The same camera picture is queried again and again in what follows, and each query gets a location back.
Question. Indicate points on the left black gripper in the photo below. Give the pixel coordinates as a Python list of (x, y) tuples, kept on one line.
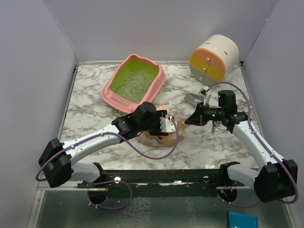
[(157, 115)]

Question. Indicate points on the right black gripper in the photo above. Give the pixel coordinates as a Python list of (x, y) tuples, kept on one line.
[(198, 117)]

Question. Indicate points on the grey metal scoop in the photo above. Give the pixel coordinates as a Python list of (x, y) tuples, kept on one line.
[(193, 99)]

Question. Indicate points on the peach cat litter bag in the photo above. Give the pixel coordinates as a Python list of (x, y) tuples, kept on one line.
[(164, 141)]

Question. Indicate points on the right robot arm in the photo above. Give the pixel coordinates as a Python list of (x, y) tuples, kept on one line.
[(276, 178)]

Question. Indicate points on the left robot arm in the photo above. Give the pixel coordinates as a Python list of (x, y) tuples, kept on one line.
[(59, 161)]

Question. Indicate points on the green cat litter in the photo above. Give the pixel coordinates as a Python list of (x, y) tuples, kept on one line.
[(134, 87)]

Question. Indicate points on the pink green litter box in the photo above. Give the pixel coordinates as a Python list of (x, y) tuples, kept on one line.
[(133, 64)]

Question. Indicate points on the round cream drawer cabinet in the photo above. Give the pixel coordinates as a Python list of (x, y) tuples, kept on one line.
[(213, 59)]

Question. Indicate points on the blue card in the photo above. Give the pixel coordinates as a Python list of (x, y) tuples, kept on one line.
[(239, 220)]

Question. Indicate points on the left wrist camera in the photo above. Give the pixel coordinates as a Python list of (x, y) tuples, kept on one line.
[(168, 124)]

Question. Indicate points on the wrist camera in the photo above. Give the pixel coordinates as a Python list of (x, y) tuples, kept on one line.
[(168, 124), (206, 96)]

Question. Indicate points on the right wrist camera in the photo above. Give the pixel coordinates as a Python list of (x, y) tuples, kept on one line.
[(206, 96)]

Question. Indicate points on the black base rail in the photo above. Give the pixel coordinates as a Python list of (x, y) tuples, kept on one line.
[(159, 183)]

